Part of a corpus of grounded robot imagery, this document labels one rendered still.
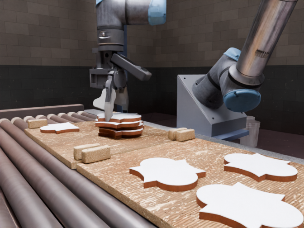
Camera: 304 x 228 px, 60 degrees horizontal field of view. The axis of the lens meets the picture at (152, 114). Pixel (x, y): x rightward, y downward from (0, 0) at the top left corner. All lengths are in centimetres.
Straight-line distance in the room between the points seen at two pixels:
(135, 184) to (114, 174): 6
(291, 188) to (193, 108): 67
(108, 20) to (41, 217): 52
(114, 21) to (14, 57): 478
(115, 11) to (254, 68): 44
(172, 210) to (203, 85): 76
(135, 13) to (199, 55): 568
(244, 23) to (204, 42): 100
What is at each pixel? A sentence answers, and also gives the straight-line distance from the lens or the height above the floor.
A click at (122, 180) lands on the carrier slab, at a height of 94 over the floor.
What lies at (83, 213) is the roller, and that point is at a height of 92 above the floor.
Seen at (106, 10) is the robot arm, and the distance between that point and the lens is 76.
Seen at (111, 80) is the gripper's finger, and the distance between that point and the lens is 73.
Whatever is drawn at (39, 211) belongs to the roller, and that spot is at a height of 92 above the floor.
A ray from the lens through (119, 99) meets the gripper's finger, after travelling 82.
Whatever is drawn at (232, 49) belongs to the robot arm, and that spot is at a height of 120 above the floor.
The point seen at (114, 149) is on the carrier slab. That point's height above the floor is 94.
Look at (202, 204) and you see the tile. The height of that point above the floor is 94.
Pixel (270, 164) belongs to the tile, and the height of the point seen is 95.
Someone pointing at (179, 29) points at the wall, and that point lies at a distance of 686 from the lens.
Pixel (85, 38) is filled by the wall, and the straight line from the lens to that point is 609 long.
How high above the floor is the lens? 112
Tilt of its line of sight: 9 degrees down
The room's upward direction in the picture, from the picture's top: straight up
